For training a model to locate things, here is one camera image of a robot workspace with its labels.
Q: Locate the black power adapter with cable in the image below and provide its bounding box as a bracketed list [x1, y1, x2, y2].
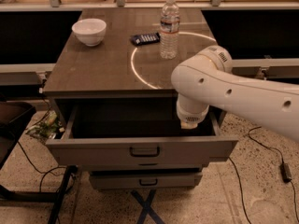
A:
[248, 126, 299, 222]

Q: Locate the grey bottom drawer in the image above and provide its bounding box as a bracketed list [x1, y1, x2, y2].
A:
[89, 172, 202, 189]

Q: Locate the black table frame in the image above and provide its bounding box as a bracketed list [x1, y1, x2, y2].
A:
[0, 100, 78, 224]

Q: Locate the grey middle drawer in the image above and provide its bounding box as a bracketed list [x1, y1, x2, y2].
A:
[80, 162, 209, 172]

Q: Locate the black floor cable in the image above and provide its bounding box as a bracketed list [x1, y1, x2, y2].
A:
[227, 156, 252, 224]

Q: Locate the clear plastic water bottle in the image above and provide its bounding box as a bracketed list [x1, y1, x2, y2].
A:
[160, 0, 180, 60]

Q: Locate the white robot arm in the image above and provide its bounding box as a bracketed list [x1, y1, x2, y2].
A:
[171, 46, 299, 142]

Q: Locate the grey drawer cabinet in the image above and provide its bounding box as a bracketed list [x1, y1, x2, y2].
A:
[45, 8, 225, 177]

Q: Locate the grey drawer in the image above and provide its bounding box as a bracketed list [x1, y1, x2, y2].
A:
[80, 162, 209, 172]
[89, 172, 202, 189]
[46, 102, 237, 166]

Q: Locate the white ceramic bowl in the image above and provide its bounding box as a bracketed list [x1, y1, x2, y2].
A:
[72, 19, 107, 47]

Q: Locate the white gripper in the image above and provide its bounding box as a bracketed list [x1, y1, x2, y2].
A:
[177, 106, 209, 130]

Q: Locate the grey top drawer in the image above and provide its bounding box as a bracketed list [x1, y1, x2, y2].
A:
[46, 102, 237, 166]

